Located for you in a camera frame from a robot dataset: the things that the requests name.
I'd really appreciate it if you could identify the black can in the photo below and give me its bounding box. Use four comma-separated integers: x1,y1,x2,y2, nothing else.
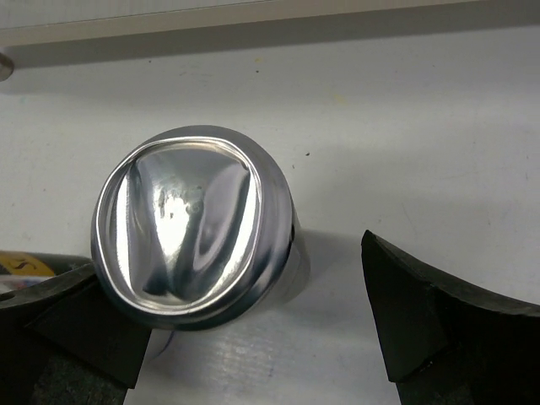
0,251,92,294
91,125,311,331

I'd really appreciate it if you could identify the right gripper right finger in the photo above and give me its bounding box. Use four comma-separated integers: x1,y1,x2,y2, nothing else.
361,231,539,404

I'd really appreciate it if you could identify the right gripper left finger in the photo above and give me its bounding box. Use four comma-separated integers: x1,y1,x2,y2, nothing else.
1,265,151,404

